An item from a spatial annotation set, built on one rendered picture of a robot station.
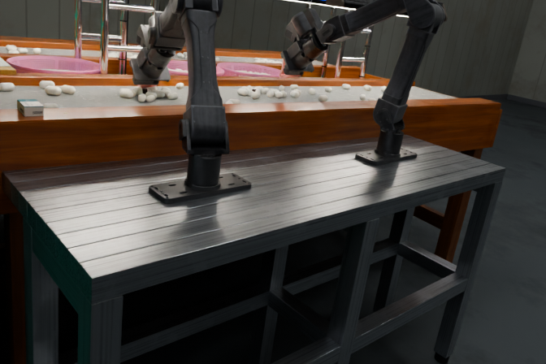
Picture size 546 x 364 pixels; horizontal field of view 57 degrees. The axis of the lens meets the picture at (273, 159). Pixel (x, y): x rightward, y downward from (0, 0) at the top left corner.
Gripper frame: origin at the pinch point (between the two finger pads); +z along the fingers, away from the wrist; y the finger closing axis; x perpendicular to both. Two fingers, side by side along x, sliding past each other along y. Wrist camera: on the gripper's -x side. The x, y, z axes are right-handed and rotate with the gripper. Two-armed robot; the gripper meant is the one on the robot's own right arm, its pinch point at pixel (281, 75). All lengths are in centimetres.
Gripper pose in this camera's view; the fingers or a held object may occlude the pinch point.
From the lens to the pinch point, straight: 158.4
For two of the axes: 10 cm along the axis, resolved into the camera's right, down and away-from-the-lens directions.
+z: -5.4, 3.7, 7.6
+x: 2.9, 9.3, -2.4
